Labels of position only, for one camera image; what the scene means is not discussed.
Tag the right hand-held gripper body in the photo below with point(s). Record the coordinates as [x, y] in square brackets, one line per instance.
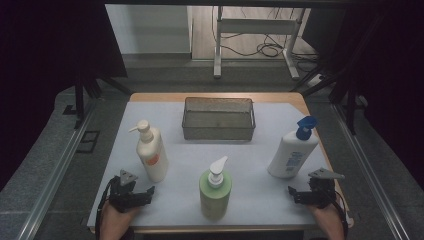
[321, 193]

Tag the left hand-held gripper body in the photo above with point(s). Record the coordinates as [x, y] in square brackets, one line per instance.
[123, 196]

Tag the cream pump bottle orange label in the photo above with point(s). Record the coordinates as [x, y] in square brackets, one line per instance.
[153, 150]

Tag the pale green ribbed pump bottle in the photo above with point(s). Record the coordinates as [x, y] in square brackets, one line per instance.
[215, 200]

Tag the metal mesh basket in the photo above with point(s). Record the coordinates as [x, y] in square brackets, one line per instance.
[218, 125]

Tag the person's left hand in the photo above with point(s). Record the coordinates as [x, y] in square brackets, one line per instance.
[116, 220]

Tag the person's right hand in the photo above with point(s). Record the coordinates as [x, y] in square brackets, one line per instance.
[330, 218]

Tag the white bottle blue pump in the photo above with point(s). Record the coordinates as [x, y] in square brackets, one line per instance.
[291, 156]

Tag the black stand legs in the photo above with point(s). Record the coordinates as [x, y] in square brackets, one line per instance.
[350, 110]
[79, 100]

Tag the wooden table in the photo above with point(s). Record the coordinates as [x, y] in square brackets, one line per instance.
[160, 97]

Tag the white power strip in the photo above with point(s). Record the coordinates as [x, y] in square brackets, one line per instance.
[316, 80]

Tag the black curtain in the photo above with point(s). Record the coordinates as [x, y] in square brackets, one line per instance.
[40, 66]
[393, 66]

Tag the white cabinet panel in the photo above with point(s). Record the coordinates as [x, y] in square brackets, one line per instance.
[150, 30]

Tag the aluminium rail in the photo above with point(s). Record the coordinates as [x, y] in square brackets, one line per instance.
[373, 180]
[50, 186]

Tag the white desk frame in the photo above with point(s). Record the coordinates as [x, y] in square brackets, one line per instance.
[256, 25]

